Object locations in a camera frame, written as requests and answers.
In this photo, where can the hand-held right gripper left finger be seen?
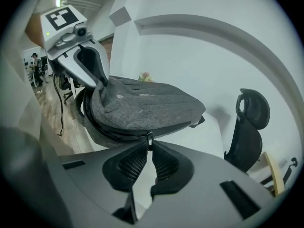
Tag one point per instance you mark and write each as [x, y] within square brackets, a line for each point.
[95, 174]

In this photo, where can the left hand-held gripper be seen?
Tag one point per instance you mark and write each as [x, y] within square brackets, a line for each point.
[64, 25]

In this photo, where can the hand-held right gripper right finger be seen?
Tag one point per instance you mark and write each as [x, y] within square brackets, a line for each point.
[202, 193]

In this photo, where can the dark grey backpack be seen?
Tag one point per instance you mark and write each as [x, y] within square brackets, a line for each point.
[147, 108]

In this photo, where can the person's left forearm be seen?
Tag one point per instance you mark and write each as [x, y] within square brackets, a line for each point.
[33, 32]

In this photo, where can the black swivel chair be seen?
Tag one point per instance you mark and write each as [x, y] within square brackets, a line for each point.
[65, 87]

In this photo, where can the white table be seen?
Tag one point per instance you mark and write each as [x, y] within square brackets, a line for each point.
[209, 136]

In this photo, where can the small potted flower plant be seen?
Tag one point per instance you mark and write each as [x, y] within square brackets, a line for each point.
[145, 77]

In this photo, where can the yellow wooden desk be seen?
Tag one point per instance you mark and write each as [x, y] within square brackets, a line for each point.
[275, 174]

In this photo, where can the black office chair with armrests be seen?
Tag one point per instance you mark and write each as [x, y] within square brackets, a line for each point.
[249, 127]

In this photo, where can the black high-back office chair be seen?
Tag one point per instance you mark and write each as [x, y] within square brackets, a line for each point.
[289, 170]

